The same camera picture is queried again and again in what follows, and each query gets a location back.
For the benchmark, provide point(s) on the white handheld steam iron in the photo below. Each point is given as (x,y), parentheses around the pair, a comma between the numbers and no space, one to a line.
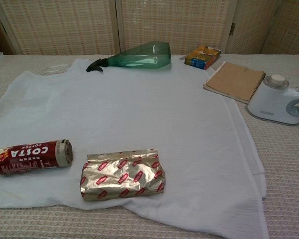
(266,104)

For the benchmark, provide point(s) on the white cloth towel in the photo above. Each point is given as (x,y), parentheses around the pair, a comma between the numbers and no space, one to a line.
(139,112)

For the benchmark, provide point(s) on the green plastic spray bottle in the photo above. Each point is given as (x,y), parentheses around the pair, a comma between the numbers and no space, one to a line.
(139,59)

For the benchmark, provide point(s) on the gold foil snack bag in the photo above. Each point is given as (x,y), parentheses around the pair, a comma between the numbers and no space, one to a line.
(122,174)

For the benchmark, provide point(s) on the colourful small cardboard box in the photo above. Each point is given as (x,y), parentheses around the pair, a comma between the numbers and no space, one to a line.
(201,58)

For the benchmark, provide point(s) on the brown spiral notebook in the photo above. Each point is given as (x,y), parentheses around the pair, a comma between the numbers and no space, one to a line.
(236,79)

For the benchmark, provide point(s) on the clear plastic wrapper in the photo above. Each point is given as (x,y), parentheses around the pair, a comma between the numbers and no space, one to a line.
(53,69)

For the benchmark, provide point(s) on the woven beige folding screen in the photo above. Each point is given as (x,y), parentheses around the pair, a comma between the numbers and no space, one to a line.
(64,25)

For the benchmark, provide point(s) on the red Costa coffee bottle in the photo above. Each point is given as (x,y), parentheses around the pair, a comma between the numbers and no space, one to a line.
(27,156)

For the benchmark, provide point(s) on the beige patterned tablecloth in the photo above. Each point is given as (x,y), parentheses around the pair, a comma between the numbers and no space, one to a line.
(289,174)

